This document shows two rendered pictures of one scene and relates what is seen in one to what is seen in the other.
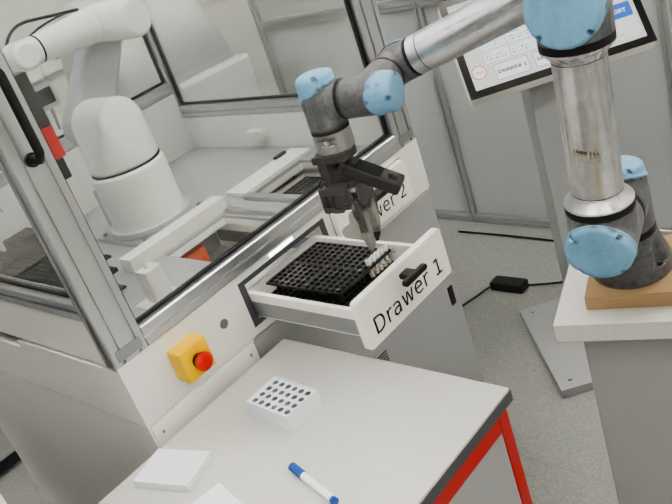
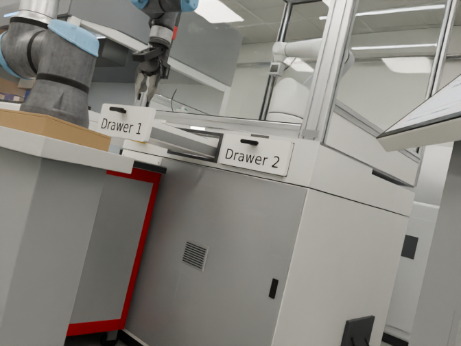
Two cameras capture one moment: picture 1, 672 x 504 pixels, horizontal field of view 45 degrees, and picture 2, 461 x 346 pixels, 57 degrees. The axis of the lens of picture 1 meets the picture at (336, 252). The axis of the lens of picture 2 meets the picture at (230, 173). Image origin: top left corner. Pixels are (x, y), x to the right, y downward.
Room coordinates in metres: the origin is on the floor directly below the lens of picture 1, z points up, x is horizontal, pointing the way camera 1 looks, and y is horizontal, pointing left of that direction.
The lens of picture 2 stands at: (1.64, -1.55, 0.75)
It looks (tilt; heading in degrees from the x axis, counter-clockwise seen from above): 1 degrees up; 83
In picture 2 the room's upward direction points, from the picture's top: 13 degrees clockwise
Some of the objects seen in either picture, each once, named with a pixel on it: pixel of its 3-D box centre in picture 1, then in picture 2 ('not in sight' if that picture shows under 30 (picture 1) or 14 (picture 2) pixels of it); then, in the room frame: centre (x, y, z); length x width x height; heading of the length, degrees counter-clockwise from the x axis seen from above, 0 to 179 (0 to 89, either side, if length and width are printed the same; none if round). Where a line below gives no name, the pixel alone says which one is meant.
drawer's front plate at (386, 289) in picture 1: (403, 286); (124, 121); (1.43, -0.10, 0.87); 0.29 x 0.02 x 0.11; 131
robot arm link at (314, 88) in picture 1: (322, 101); (164, 14); (1.47, -0.07, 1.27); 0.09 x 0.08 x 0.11; 55
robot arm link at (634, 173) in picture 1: (615, 194); (68, 54); (1.33, -0.52, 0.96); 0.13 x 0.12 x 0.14; 145
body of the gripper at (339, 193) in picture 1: (343, 178); (156, 60); (1.48, -0.06, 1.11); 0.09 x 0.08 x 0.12; 62
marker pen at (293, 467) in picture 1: (312, 483); not in sight; (1.09, 0.17, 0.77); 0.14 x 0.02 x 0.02; 27
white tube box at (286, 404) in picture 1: (283, 403); (101, 146); (1.32, 0.19, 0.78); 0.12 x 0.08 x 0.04; 38
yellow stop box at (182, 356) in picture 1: (192, 358); not in sight; (1.44, 0.34, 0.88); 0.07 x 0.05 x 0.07; 131
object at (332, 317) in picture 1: (329, 279); (170, 139); (1.59, 0.03, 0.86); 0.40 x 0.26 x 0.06; 41
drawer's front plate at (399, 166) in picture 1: (374, 204); (254, 153); (1.88, -0.13, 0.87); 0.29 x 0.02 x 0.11; 131
